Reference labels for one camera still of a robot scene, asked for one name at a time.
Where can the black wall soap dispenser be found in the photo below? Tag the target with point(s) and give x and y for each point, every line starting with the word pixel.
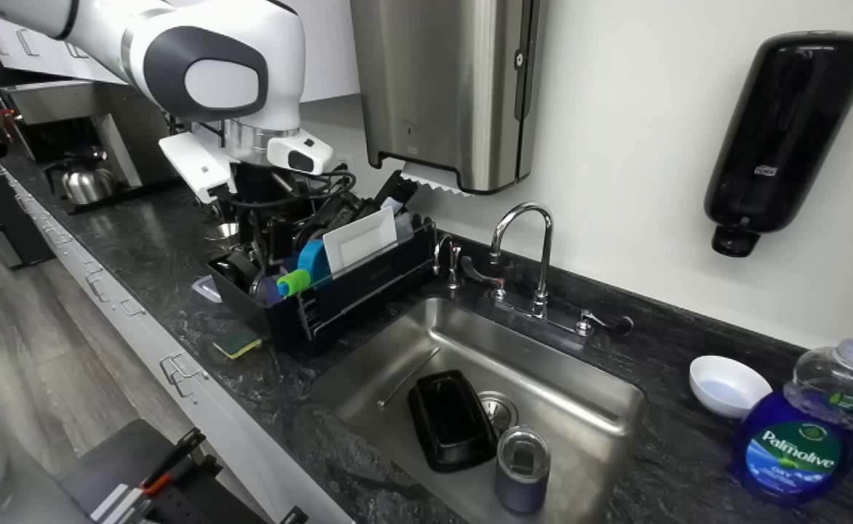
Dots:
pixel 788 118

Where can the green bottle cap in rack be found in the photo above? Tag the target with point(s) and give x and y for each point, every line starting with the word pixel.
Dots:
pixel 291 282

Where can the black Tupperware container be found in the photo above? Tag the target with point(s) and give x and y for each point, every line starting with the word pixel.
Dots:
pixel 448 422

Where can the clear travel mug lid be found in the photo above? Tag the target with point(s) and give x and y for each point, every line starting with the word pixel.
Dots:
pixel 523 452

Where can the dark blue travel mug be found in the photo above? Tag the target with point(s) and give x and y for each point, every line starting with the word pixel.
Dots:
pixel 517 492

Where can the small white bowl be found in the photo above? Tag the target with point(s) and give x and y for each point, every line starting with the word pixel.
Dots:
pixel 725 384

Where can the blue Palmolive dish soap bottle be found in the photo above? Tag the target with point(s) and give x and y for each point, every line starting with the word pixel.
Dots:
pixel 798 439

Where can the black dish drying rack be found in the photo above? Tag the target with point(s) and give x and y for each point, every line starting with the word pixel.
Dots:
pixel 313 317

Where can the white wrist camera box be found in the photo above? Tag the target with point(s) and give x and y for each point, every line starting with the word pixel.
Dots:
pixel 199 163

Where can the steel paper towel dispenser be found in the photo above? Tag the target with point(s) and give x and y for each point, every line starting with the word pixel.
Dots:
pixel 448 86

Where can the stainless steel sink basin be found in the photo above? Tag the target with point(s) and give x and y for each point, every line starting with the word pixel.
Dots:
pixel 584 414

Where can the green yellow sponge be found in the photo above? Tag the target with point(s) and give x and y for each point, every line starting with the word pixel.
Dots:
pixel 237 342

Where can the white rectangular container in rack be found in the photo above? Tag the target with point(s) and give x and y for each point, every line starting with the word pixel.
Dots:
pixel 358 240

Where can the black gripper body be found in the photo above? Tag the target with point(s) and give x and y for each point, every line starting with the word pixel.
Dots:
pixel 280 211

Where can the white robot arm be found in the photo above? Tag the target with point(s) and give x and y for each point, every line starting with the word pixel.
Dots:
pixel 202 62

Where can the steel coffee maker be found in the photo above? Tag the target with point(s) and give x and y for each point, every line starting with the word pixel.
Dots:
pixel 55 118

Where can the steel coffee carafe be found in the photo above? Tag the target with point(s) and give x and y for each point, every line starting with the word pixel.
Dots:
pixel 84 174

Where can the blue lid in rack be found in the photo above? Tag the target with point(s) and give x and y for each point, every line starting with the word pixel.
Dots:
pixel 313 259

